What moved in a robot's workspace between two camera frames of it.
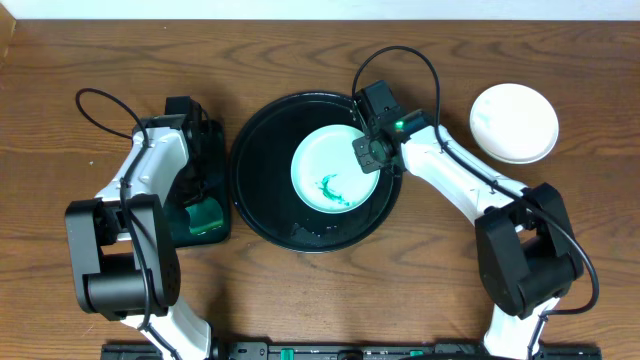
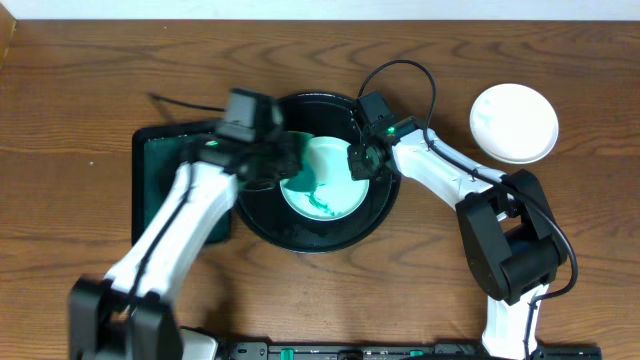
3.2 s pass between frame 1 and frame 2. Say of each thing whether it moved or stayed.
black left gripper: moved
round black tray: stayed
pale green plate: moved
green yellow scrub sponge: moved
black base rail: stayed
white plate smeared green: stayed
